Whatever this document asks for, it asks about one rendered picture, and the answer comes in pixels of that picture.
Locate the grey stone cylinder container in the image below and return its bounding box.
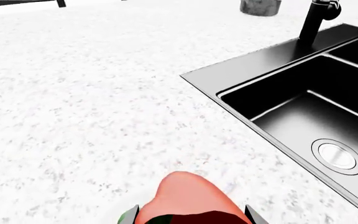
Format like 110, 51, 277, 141
239, 0, 283, 17

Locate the silver sink drain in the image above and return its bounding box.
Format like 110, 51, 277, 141
310, 138, 358, 176

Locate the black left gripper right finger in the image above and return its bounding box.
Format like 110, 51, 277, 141
244, 204, 269, 224

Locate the black sink faucet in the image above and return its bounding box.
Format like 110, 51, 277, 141
298, 0, 342, 47

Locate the red strawberry-like object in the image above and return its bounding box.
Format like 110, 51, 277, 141
117, 170, 254, 224

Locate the black double basin sink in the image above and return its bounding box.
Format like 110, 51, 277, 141
180, 22, 358, 222

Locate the black stove edge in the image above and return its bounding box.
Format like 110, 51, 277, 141
0, 0, 67, 9

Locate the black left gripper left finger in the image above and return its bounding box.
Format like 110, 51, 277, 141
121, 204, 140, 224

